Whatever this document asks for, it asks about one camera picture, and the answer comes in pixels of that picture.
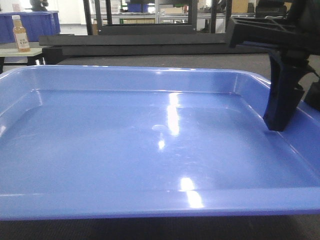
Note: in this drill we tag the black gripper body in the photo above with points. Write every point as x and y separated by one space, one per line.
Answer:
293 38

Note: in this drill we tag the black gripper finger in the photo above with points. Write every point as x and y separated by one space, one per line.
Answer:
285 92
312 97

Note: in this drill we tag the blue plastic tray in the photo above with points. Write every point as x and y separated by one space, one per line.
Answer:
128 142

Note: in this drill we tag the black office chair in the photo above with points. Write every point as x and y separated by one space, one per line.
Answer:
273 8

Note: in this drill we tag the black raised table edge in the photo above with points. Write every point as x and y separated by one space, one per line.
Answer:
69 49

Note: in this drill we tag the blue crate in background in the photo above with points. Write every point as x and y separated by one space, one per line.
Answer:
36 23

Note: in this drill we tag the orange juice bottle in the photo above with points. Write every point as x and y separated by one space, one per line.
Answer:
20 35

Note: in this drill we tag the light side table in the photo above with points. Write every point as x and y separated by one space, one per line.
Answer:
33 57

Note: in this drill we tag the black metal frame rack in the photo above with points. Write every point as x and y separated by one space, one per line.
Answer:
154 17

